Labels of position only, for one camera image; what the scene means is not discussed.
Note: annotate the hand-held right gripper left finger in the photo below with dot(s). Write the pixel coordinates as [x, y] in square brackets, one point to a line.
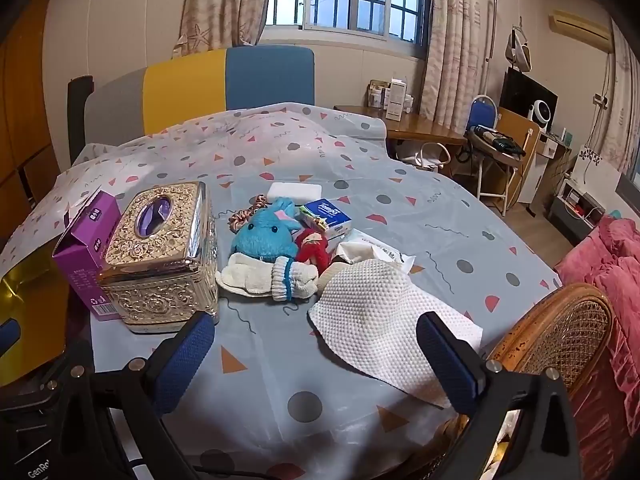
[185, 360]

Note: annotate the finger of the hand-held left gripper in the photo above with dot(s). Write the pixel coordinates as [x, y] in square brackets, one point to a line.
[7, 336]

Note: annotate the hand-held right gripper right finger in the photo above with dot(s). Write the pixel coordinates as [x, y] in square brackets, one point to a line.
[445, 365]

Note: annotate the gold metal tin tray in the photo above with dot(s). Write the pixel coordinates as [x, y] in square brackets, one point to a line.
[30, 300]

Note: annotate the white waffle cloth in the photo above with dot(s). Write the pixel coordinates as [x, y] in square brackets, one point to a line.
[380, 320]

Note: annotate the white knit gloves blue stripe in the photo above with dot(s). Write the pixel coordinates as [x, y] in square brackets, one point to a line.
[260, 275]

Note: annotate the white wet wipes pack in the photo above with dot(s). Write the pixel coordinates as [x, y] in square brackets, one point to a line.
[380, 252]

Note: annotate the blue plush toy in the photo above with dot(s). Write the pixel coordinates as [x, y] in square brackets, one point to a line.
[265, 240]

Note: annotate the pink brown scrunchie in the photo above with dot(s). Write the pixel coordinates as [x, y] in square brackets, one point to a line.
[240, 217]

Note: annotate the red knit sock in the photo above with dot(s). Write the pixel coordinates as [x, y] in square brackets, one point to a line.
[312, 252]

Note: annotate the blue tissue pack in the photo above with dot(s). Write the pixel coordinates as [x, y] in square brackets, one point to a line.
[327, 212]

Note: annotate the red and white sock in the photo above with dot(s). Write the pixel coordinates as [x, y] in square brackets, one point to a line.
[293, 192]

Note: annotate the purple cardboard box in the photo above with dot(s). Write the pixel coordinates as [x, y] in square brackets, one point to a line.
[82, 260]

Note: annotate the wicker chair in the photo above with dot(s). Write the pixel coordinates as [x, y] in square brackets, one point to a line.
[550, 330]

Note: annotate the pink blanket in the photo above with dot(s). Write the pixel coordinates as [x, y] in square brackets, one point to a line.
[610, 270]

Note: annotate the grey low cabinet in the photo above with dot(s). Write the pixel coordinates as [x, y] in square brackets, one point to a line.
[575, 210]

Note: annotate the white bag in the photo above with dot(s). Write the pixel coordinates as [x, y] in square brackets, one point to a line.
[430, 156]

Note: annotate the round folding table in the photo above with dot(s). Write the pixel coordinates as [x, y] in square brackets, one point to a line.
[500, 155]

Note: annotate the orange wooden wardrobe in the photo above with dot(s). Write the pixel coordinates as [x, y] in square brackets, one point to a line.
[25, 110]

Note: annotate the black tool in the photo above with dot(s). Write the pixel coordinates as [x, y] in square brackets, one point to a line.
[500, 142]

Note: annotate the printed plastic tablecloth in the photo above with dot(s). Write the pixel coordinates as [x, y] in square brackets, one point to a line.
[310, 160]

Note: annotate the wooden desk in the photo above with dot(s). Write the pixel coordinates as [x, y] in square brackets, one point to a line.
[425, 127]

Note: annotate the blue folding chair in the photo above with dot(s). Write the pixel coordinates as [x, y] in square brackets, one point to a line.
[482, 110]

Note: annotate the white round fan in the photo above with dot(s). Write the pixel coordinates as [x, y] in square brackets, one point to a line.
[539, 116]

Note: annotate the white carton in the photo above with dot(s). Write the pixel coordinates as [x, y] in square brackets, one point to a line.
[395, 100]

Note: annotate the grey yellow blue sofa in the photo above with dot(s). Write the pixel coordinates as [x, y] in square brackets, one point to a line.
[185, 90]

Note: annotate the brown carton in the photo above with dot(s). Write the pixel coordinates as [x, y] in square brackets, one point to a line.
[375, 94]

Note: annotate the black television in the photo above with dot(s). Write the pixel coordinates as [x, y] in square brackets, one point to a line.
[520, 90]

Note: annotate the beige patterned curtain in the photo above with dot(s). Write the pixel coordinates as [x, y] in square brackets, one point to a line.
[622, 110]
[455, 45]
[220, 5]

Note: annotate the hanging beige bags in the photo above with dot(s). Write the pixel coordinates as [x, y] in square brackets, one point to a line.
[520, 50]

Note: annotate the metal coat stand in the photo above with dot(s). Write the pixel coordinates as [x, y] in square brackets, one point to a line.
[492, 35]

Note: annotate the beige air conditioner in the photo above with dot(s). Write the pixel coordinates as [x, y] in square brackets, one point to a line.
[580, 27]

